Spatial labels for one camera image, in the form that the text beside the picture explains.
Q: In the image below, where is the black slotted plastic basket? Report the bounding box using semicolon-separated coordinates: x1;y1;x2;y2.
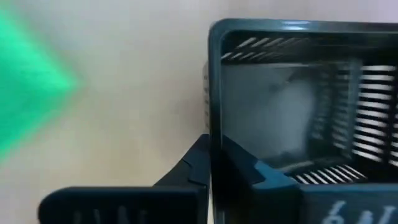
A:
202;17;398;224

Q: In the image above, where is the green slotted plastic basket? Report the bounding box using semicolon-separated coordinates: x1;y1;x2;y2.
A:
0;9;80;162

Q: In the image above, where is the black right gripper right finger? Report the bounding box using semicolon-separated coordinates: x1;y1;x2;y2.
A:
221;135;398;224

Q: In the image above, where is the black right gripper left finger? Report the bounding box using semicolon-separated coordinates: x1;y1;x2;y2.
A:
37;133;211;224

